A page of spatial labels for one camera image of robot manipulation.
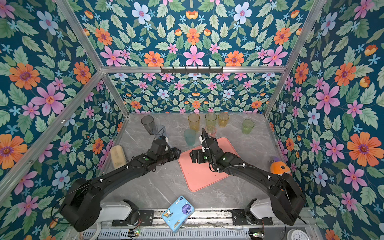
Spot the blue translucent plastic cup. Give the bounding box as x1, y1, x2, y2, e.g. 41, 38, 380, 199
154, 125, 166, 140

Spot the pink rectangular tray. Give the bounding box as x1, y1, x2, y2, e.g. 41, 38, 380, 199
178, 146, 229, 192

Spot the dark grey plastic cup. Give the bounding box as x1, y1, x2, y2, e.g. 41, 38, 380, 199
141, 115, 156, 135

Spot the clear plastic cup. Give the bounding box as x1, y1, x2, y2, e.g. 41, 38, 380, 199
174, 121, 184, 133

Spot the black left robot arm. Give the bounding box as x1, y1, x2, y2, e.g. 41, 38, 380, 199
59, 137, 181, 232

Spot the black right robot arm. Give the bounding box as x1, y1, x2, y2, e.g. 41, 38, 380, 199
190, 129, 305, 226

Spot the pink plastic cup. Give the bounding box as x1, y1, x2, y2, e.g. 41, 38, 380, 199
206, 126, 217, 138

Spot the teal plastic cup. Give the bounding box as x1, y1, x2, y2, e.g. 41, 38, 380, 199
184, 129, 196, 146

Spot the olive green plastic cup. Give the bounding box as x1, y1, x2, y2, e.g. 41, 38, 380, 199
205, 113, 218, 128

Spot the yellow plastic cup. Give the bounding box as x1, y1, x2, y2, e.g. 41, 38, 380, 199
188, 113, 200, 131

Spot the amber plastic cup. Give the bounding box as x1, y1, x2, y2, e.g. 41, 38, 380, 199
218, 113, 230, 128

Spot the beige sponge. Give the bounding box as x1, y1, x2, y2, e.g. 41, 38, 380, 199
110, 145, 127, 170

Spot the light green plastic cup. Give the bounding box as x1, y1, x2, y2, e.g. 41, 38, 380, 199
242, 119, 255, 135

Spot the orange plush toy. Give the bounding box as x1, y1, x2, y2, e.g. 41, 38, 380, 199
270, 161, 292, 176

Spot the blue cartoon box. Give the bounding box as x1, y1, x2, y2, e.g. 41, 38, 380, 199
161, 196, 195, 233

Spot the white clock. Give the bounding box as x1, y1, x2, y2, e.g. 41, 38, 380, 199
287, 229, 310, 240

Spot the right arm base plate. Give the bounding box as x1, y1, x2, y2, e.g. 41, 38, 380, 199
230, 209, 273, 226

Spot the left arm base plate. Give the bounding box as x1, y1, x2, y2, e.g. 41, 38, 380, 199
112, 210, 155, 227

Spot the black hook rail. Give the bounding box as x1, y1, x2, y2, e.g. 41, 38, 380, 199
160, 67, 224, 74

